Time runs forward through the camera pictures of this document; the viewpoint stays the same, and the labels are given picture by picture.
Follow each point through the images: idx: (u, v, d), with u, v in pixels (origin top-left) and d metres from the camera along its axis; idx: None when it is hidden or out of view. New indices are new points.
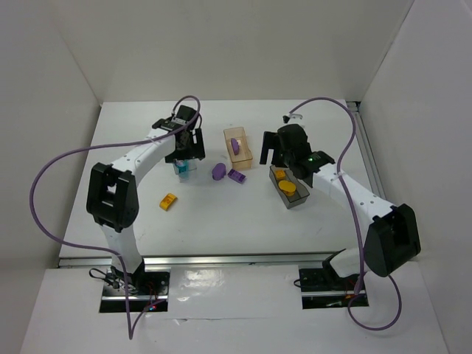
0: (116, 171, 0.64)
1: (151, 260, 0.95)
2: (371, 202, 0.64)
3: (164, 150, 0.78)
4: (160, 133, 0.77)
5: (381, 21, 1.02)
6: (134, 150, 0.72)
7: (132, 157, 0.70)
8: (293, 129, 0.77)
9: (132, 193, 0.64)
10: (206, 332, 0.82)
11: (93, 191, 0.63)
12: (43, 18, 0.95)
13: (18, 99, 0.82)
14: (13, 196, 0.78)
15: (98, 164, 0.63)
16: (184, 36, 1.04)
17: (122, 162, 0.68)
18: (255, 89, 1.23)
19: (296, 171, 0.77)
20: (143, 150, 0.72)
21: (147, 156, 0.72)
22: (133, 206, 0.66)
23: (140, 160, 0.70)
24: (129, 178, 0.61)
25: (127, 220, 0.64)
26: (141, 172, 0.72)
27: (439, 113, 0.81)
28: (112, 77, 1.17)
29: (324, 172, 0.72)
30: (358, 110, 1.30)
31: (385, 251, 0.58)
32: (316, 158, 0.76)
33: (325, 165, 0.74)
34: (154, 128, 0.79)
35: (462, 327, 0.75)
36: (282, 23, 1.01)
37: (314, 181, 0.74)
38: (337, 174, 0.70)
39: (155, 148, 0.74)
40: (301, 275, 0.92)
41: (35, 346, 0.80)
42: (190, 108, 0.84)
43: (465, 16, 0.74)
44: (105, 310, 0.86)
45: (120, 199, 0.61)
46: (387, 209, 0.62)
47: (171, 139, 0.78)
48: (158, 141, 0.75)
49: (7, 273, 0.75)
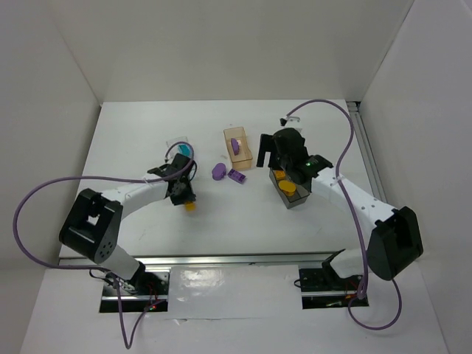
0: (102, 200, 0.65)
1: (153, 261, 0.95)
2: (372, 206, 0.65)
3: (155, 194, 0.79)
4: (153, 177, 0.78)
5: (381, 21, 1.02)
6: (127, 185, 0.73)
7: (123, 190, 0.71)
8: (288, 132, 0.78)
9: (114, 225, 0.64)
10: (205, 332, 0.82)
11: (73, 217, 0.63)
12: (43, 18, 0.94)
13: (18, 99, 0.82)
14: (14, 196, 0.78)
15: (87, 191, 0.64)
16: (184, 36, 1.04)
17: (112, 194, 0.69)
18: (256, 89, 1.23)
19: (295, 176, 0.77)
20: (136, 186, 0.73)
21: (138, 192, 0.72)
22: (110, 240, 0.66)
23: (130, 195, 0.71)
24: (116, 207, 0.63)
25: (99, 254, 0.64)
26: (129, 206, 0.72)
27: (439, 113, 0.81)
28: (112, 77, 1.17)
29: (323, 177, 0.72)
30: (358, 110, 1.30)
31: (389, 254, 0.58)
32: (313, 162, 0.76)
33: (324, 170, 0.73)
34: (149, 172, 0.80)
35: (462, 327, 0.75)
36: (282, 23, 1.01)
37: (312, 185, 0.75)
38: (336, 179, 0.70)
39: (147, 189, 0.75)
40: (301, 275, 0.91)
41: (36, 345, 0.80)
42: (184, 158, 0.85)
43: (465, 16, 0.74)
44: (105, 310, 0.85)
45: (101, 229, 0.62)
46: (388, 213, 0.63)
47: (164, 184, 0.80)
48: (151, 184, 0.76)
49: (7, 273, 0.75)
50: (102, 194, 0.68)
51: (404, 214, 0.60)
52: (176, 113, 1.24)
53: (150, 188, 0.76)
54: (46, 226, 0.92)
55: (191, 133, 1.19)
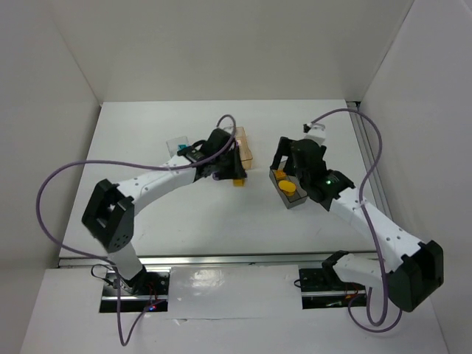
0: (119, 192, 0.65)
1: (153, 260, 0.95)
2: (397, 237, 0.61)
3: (183, 181, 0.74)
4: (181, 163, 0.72)
5: (381, 21, 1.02)
6: (146, 175, 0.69)
7: (141, 182, 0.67)
8: (307, 145, 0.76)
9: (128, 220, 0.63)
10: (205, 332, 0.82)
11: (93, 206, 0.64)
12: (43, 18, 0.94)
13: (18, 99, 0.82)
14: (13, 196, 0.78)
15: (105, 182, 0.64)
16: (184, 35, 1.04)
17: (129, 185, 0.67)
18: (256, 89, 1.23)
19: (313, 194, 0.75)
20: (157, 177, 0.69)
21: (156, 185, 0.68)
22: (127, 231, 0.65)
23: (147, 188, 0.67)
24: (127, 206, 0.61)
25: (113, 245, 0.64)
26: (147, 199, 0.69)
27: (439, 113, 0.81)
28: (112, 76, 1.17)
29: (344, 199, 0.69)
30: (358, 110, 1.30)
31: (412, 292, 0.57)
32: (335, 180, 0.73)
33: (345, 190, 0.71)
34: (178, 155, 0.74)
35: (462, 327, 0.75)
36: (282, 23, 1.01)
37: (331, 203, 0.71)
38: (358, 203, 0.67)
39: (169, 178, 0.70)
40: (301, 275, 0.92)
41: (35, 345, 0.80)
42: (223, 135, 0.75)
43: (465, 16, 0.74)
44: (104, 310, 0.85)
45: (112, 224, 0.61)
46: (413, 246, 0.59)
47: (192, 171, 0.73)
48: (176, 171, 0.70)
49: (7, 273, 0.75)
50: (119, 185, 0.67)
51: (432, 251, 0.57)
52: (176, 113, 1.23)
53: (173, 178, 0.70)
54: (46, 227, 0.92)
55: (191, 133, 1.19)
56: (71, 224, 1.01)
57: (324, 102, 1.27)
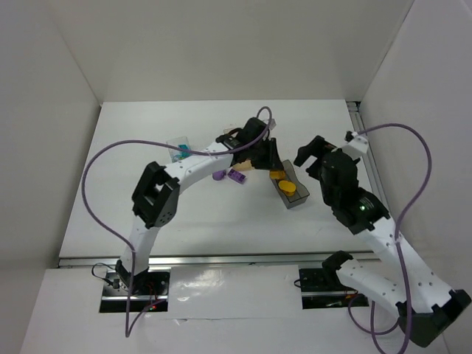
0: (166, 174, 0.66)
1: (154, 260, 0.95)
2: (428, 283, 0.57)
3: (220, 167, 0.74)
4: (220, 149, 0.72)
5: (381, 21, 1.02)
6: (189, 158, 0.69)
7: (186, 166, 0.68)
8: (341, 162, 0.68)
9: (174, 198, 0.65)
10: (205, 332, 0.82)
11: (141, 184, 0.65)
12: (43, 18, 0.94)
13: (18, 98, 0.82)
14: (14, 196, 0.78)
15: (153, 164, 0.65)
16: (184, 35, 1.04)
17: (174, 167, 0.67)
18: (256, 89, 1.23)
19: (342, 216, 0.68)
20: (199, 160, 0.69)
21: (200, 169, 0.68)
22: (170, 209, 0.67)
23: (192, 171, 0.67)
24: (175, 186, 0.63)
25: (158, 221, 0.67)
26: (189, 183, 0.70)
27: (439, 113, 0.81)
28: (112, 76, 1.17)
29: (378, 231, 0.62)
30: (358, 110, 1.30)
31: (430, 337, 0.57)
32: (368, 205, 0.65)
33: (379, 220, 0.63)
34: (217, 141, 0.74)
35: (462, 327, 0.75)
36: (282, 23, 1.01)
37: (361, 231, 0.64)
38: (393, 240, 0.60)
39: (209, 163, 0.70)
40: (301, 275, 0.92)
41: (35, 345, 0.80)
42: (259, 123, 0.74)
43: (465, 16, 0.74)
44: (104, 310, 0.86)
45: (160, 203, 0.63)
46: (445, 296, 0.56)
47: (229, 158, 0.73)
48: (215, 157, 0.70)
49: (7, 273, 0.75)
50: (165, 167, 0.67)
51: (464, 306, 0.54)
52: (177, 113, 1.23)
53: (212, 163, 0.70)
54: (46, 227, 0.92)
55: (191, 133, 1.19)
56: (71, 224, 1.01)
57: (324, 102, 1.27)
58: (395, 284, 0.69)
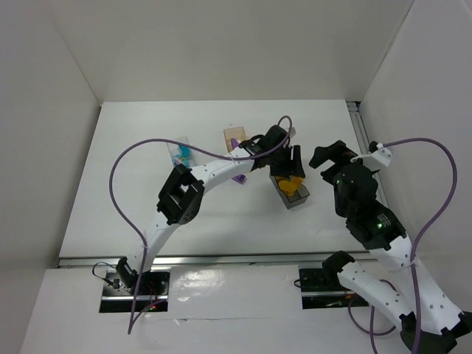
0: (191, 176, 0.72)
1: (157, 260, 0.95)
2: (440, 305, 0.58)
3: (240, 170, 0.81)
4: (242, 154, 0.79)
5: (381, 21, 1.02)
6: (214, 163, 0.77)
7: (210, 169, 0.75)
8: (362, 176, 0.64)
9: (198, 200, 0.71)
10: (205, 332, 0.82)
11: (168, 185, 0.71)
12: (43, 18, 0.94)
13: (18, 98, 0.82)
14: (14, 196, 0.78)
15: (181, 166, 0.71)
16: (184, 35, 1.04)
17: (200, 170, 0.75)
18: (256, 89, 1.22)
19: (357, 231, 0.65)
20: (223, 164, 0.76)
21: (222, 172, 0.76)
22: (194, 210, 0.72)
23: (214, 174, 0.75)
24: (200, 187, 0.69)
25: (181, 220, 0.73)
26: (212, 185, 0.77)
27: (439, 113, 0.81)
28: (113, 77, 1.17)
29: (394, 251, 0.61)
30: (358, 109, 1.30)
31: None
32: (386, 223, 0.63)
33: (396, 238, 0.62)
34: (239, 147, 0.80)
35: None
36: (282, 23, 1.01)
37: (377, 248, 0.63)
38: (410, 262, 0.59)
39: (232, 167, 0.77)
40: (301, 275, 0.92)
41: (35, 345, 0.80)
42: (279, 133, 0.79)
43: (465, 16, 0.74)
44: (104, 310, 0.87)
45: (185, 202, 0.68)
46: (455, 318, 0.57)
47: (251, 163, 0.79)
48: (237, 161, 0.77)
49: (7, 273, 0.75)
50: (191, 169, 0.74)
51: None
52: (177, 113, 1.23)
53: (234, 167, 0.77)
54: (46, 227, 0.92)
55: (191, 133, 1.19)
56: (71, 224, 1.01)
57: (324, 102, 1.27)
58: (398, 296, 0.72)
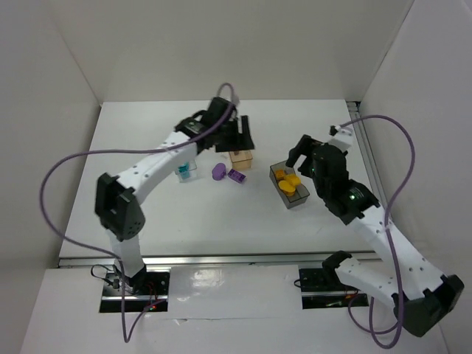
0: (120, 185, 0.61)
1: (152, 260, 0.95)
2: (420, 268, 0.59)
3: (184, 158, 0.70)
4: (181, 139, 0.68)
5: (380, 21, 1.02)
6: (145, 160, 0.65)
7: (141, 169, 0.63)
8: (332, 153, 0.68)
9: (135, 209, 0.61)
10: (205, 332, 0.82)
11: (99, 200, 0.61)
12: (43, 18, 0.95)
13: (18, 99, 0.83)
14: (14, 195, 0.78)
15: (105, 175, 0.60)
16: (184, 36, 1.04)
17: (129, 175, 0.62)
18: (255, 89, 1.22)
19: (332, 206, 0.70)
20: (156, 159, 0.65)
21: (157, 169, 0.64)
22: (138, 218, 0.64)
23: (148, 175, 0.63)
24: (130, 197, 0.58)
25: (127, 233, 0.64)
26: (150, 186, 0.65)
27: (439, 113, 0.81)
28: (112, 77, 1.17)
29: (368, 218, 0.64)
30: (358, 109, 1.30)
31: (425, 325, 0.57)
32: (358, 195, 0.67)
33: (369, 208, 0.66)
34: (175, 131, 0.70)
35: (462, 327, 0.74)
36: (282, 23, 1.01)
37: (352, 220, 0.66)
38: (384, 228, 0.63)
39: (168, 159, 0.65)
40: (301, 275, 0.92)
41: (36, 345, 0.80)
42: (221, 102, 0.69)
43: (466, 16, 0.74)
44: (105, 310, 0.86)
45: (121, 215, 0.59)
46: (436, 281, 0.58)
47: (193, 147, 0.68)
48: (175, 150, 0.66)
49: (7, 273, 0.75)
50: (119, 177, 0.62)
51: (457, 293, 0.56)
52: (176, 113, 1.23)
53: (172, 158, 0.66)
54: (46, 227, 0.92)
55: None
56: (71, 224, 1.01)
57: (324, 102, 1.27)
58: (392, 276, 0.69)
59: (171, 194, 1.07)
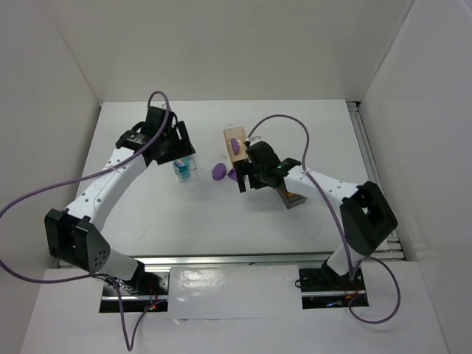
0: (72, 219, 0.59)
1: (151, 260, 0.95)
2: (338, 186, 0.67)
3: (133, 172, 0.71)
4: (124, 153, 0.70)
5: (380, 22, 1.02)
6: (93, 185, 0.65)
7: (91, 196, 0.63)
8: (258, 144, 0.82)
9: (96, 238, 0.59)
10: (205, 332, 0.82)
11: (53, 241, 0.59)
12: (43, 18, 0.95)
13: (18, 99, 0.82)
14: (14, 195, 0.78)
15: (52, 212, 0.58)
16: (184, 36, 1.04)
17: (80, 204, 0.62)
18: (255, 89, 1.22)
19: (270, 181, 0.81)
20: (105, 182, 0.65)
21: (108, 192, 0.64)
22: (102, 248, 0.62)
23: (100, 198, 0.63)
24: (88, 226, 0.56)
25: (94, 265, 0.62)
26: (105, 210, 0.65)
27: (439, 113, 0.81)
28: (112, 77, 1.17)
29: (292, 173, 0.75)
30: (358, 109, 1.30)
31: (362, 230, 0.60)
32: (284, 164, 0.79)
33: (293, 168, 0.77)
34: (118, 148, 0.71)
35: (462, 327, 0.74)
36: (282, 23, 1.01)
37: (290, 186, 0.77)
38: (304, 172, 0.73)
39: (118, 178, 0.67)
40: (301, 275, 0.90)
41: (36, 344, 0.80)
42: (159, 110, 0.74)
43: (465, 17, 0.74)
44: (105, 310, 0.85)
45: (82, 248, 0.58)
46: (353, 189, 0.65)
47: (139, 160, 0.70)
48: (122, 168, 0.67)
49: (7, 273, 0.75)
50: (69, 210, 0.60)
51: (370, 191, 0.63)
52: (177, 113, 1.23)
53: (122, 175, 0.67)
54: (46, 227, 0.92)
55: (191, 133, 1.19)
56: None
57: (324, 102, 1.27)
58: None
59: (171, 194, 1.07)
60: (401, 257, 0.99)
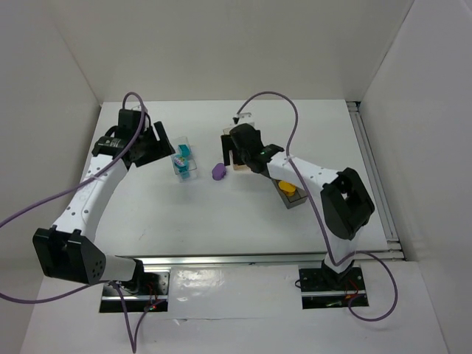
0: (63, 234, 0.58)
1: (147, 260, 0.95)
2: (318, 173, 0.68)
3: (116, 177, 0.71)
4: (103, 160, 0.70)
5: (380, 21, 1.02)
6: (77, 197, 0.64)
7: (77, 209, 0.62)
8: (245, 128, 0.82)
9: (90, 251, 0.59)
10: (205, 332, 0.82)
11: (46, 261, 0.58)
12: (42, 18, 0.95)
13: (18, 99, 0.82)
14: (14, 195, 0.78)
15: (41, 231, 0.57)
16: (183, 35, 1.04)
17: (66, 219, 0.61)
18: (254, 88, 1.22)
19: (253, 163, 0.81)
20: (88, 192, 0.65)
21: (94, 201, 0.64)
22: (97, 259, 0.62)
23: (87, 209, 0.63)
24: (80, 240, 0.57)
25: (92, 276, 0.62)
26: (94, 220, 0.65)
27: (439, 113, 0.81)
28: (112, 77, 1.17)
29: (276, 160, 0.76)
30: (358, 110, 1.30)
31: (339, 212, 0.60)
32: (267, 150, 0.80)
33: (276, 155, 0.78)
34: (95, 156, 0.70)
35: (462, 327, 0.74)
36: (281, 22, 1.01)
37: (271, 169, 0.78)
38: (287, 158, 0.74)
39: (102, 185, 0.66)
40: (301, 275, 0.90)
41: (37, 344, 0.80)
42: (130, 113, 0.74)
43: (465, 16, 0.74)
44: (105, 310, 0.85)
45: (77, 262, 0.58)
46: (334, 176, 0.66)
47: (119, 164, 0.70)
48: (102, 175, 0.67)
49: (7, 273, 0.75)
50: (57, 226, 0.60)
51: (349, 175, 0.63)
52: (177, 113, 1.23)
53: (105, 182, 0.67)
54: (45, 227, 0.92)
55: (191, 133, 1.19)
56: None
57: (324, 102, 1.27)
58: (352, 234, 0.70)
59: (170, 194, 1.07)
60: (401, 257, 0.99)
